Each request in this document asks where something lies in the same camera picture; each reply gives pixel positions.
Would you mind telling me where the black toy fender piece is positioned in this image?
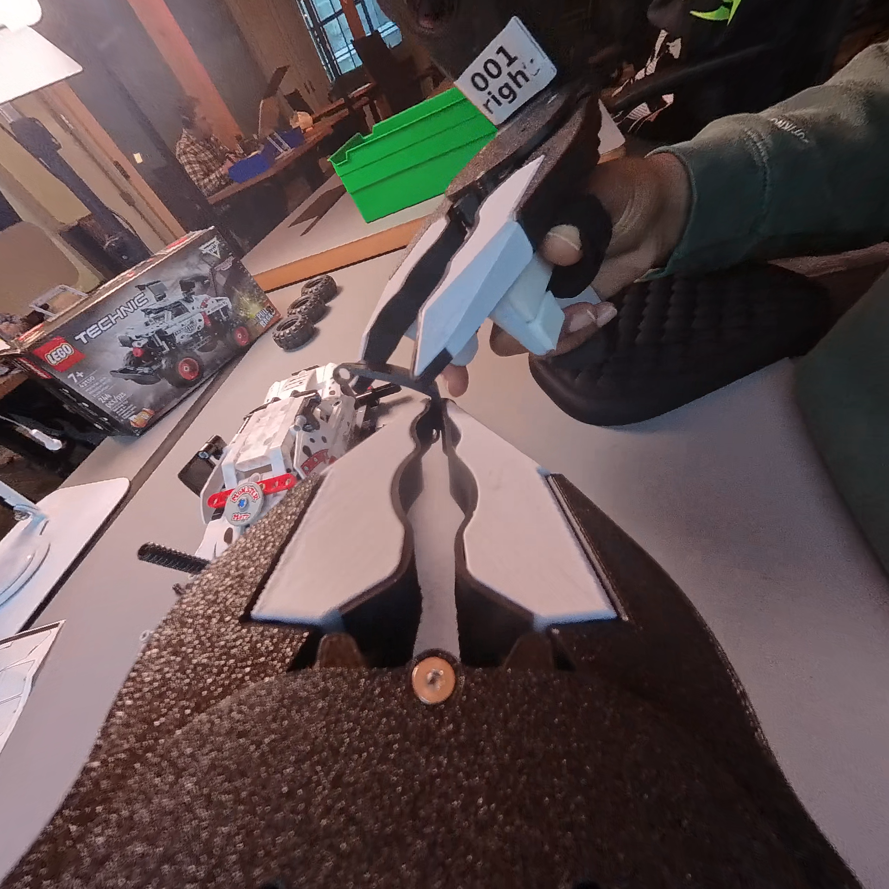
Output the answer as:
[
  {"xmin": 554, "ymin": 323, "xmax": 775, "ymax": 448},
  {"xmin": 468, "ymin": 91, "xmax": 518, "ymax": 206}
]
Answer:
[{"xmin": 351, "ymin": 362, "xmax": 448, "ymax": 407}]

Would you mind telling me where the person's right hand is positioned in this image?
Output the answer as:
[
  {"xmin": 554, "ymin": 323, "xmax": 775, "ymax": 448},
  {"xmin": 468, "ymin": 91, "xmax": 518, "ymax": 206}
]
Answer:
[{"xmin": 487, "ymin": 150, "xmax": 693, "ymax": 359}]

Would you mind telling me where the white booklet stand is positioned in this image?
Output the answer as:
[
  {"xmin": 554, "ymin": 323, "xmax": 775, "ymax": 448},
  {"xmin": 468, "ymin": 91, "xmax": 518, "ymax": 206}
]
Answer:
[{"xmin": 0, "ymin": 478, "xmax": 130, "ymax": 640}]

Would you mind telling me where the white sticker sheet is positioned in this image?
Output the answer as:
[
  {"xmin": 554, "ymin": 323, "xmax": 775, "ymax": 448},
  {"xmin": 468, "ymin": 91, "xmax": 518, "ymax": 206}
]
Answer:
[{"xmin": 0, "ymin": 620, "xmax": 65, "ymax": 754}]

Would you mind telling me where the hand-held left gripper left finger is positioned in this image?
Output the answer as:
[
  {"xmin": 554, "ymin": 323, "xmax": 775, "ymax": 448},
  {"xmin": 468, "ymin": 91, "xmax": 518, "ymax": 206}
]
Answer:
[{"xmin": 250, "ymin": 401, "xmax": 437, "ymax": 629}]

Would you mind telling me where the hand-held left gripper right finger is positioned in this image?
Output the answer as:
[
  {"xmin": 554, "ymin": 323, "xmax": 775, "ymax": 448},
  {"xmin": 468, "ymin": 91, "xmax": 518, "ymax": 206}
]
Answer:
[{"xmin": 445, "ymin": 401, "xmax": 620, "ymax": 629}]

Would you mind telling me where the toy truck set box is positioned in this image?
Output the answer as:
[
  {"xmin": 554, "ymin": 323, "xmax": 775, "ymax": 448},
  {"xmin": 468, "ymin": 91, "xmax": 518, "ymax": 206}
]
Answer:
[{"xmin": 20, "ymin": 228, "xmax": 280, "ymax": 440}]

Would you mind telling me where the black honeycomb pad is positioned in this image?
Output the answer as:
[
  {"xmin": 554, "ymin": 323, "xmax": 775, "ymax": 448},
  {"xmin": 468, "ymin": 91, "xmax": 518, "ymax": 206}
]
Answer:
[{"xmin": 528, "ymin": 262, "xmax": 837, "ymax": 427}]

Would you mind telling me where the paned window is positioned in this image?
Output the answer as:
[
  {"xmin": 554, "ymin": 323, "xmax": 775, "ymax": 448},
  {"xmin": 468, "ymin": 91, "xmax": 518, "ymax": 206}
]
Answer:
[{"xmin": 298, "ymin": 0, "xmax": 407, "ymax": 79}]

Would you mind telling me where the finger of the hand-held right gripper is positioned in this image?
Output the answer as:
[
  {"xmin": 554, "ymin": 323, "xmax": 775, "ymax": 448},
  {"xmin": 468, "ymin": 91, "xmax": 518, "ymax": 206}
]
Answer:
[
  {"xmin": 413, "ymin": 156, "xmax": 545, "ymax": 376},
  {"xmin": 359, "ymin": 192, "xmax": 490, "ymax": 369}
]

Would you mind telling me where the white toy brick truck model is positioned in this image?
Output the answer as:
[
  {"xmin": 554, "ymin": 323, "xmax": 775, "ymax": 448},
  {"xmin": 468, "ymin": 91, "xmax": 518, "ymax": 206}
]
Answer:
[{"xmin": 137, "ymin": 364, "xmax": 418, "ymax": 573}]

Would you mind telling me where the green plastic bin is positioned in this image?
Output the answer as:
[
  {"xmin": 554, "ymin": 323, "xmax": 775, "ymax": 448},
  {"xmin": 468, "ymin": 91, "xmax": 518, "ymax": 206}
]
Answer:
[{"xmin": 328, "ymin": 87, "xmax": 498, "ymax": 225}]

